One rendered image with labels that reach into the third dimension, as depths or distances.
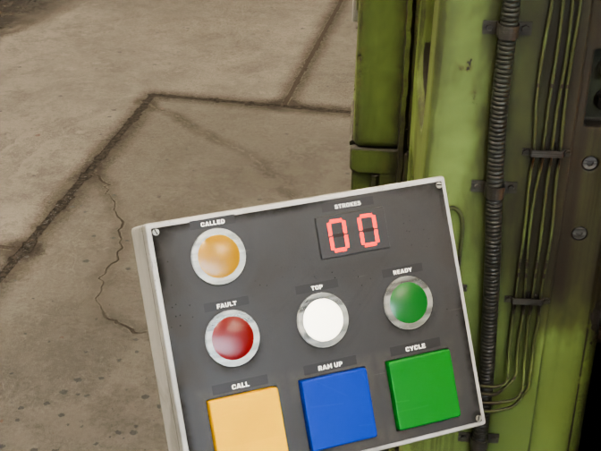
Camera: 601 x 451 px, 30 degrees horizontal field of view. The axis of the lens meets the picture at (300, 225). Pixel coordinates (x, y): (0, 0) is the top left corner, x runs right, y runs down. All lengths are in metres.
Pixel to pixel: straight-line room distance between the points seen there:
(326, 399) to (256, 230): 0.19
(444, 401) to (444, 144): 0.35
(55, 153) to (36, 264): 0.81
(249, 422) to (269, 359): 0.07
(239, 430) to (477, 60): 0.53
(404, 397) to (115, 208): 2.66
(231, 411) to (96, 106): 3.53
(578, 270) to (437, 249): 0.33
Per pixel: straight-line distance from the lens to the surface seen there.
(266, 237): 1.17
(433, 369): 1.23
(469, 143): 1.42
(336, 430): 1.19
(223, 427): 1.16
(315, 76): 4.91
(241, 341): 1.16
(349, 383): 1.19
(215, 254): 1.15
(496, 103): 1.38
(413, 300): 1.22
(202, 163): 4.09
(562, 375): 1.61
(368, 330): 1.21
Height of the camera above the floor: 1.74
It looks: 28 degrees down
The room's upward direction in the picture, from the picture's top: 1 degrees clockwise
